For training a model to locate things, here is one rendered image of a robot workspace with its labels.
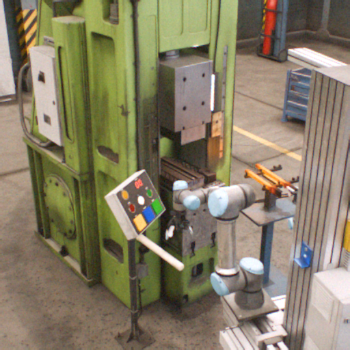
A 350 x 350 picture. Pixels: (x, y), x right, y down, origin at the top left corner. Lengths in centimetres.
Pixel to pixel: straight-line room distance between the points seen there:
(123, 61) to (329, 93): 139
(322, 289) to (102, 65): 194
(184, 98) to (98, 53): 62
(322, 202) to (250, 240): 256
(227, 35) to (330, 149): 164
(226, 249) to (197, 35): 147
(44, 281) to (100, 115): 148
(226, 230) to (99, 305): 181
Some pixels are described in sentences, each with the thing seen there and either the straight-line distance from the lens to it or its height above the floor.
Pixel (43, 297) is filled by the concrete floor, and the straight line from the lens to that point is 420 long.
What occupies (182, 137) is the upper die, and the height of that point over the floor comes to 132.
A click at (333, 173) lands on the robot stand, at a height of 167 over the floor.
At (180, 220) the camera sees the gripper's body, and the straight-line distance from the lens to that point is 289.
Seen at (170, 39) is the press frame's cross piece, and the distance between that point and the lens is 328.
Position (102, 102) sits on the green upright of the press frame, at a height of 147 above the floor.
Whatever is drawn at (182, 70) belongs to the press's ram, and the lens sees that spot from 320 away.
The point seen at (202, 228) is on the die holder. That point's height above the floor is 63.
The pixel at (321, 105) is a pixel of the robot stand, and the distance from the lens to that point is 217.
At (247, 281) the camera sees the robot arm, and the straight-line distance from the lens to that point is 263.
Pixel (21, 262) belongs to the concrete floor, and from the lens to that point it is 461.
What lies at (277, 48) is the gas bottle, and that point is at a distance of 1062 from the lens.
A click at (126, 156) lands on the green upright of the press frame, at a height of 122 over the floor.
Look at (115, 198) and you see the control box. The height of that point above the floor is 117.
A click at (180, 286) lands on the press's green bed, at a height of 20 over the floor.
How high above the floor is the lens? 258
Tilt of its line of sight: 26 degrees down
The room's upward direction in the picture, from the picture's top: straight up
